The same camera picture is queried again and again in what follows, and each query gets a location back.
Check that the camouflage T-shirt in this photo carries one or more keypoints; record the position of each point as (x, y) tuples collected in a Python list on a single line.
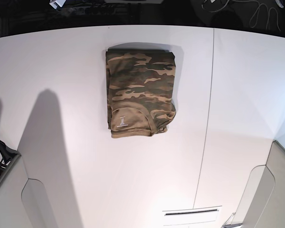
[(139, 88)]

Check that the black power strip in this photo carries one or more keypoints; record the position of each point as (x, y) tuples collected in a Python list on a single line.
[(86, 10)]

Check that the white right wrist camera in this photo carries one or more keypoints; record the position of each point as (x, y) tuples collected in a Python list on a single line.
[(56, 3)]

